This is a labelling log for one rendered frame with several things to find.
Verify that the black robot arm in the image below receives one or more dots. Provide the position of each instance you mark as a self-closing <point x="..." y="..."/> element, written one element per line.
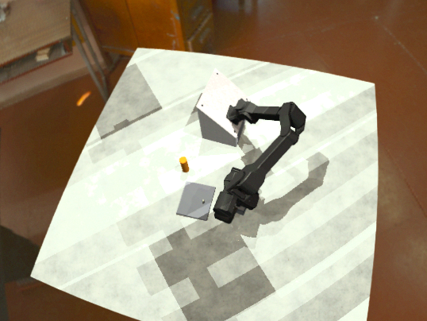
<point x="251" y="177"/>

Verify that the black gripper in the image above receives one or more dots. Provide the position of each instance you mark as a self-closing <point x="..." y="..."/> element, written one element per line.
<point x="226" y="219"/>

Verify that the orange cylinder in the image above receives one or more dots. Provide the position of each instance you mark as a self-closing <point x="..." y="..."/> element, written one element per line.
<point x="184" y="164"/>

